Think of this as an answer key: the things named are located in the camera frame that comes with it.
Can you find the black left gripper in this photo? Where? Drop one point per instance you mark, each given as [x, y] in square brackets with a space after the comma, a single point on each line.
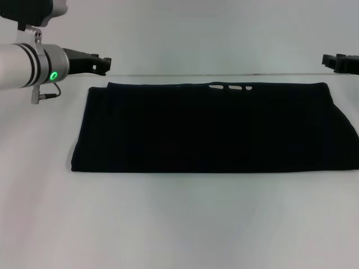
[78, 63]

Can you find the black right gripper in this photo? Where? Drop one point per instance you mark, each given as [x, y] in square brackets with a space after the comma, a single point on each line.
[352, 64]

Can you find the black t-shirt with pink print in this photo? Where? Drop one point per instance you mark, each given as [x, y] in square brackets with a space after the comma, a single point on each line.
[207, 129]

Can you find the silver left camera mount bracket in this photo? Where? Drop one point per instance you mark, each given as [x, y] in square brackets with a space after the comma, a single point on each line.
[32, 37]

